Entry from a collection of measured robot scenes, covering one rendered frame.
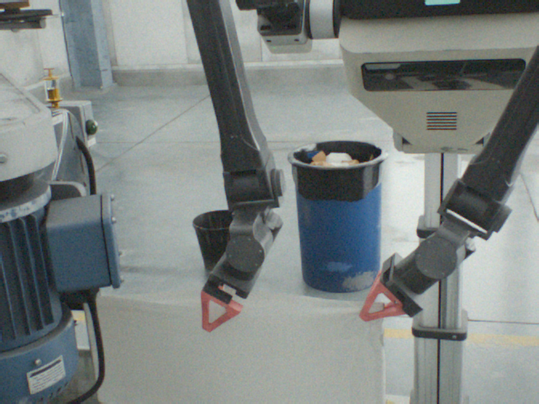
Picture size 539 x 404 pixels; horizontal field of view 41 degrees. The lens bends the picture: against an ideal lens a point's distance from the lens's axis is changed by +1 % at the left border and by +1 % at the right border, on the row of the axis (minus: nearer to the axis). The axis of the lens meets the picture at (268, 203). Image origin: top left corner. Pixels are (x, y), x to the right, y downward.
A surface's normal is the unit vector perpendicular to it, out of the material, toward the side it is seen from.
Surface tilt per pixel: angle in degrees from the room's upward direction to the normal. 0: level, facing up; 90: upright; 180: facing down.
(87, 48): 90
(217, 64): 102
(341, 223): 93
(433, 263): 78
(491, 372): 0
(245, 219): 8
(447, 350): 90
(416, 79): 130
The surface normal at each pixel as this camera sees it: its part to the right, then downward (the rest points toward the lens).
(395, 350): -0.06, -0.94
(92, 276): 0.20, 0.31
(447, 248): -0.43, 0.11
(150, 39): -0.22, 0.33
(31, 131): 0.92, 0.07
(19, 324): 0.62, 0.22
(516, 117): -0.55, 0.44
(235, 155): -0.17, 0.52
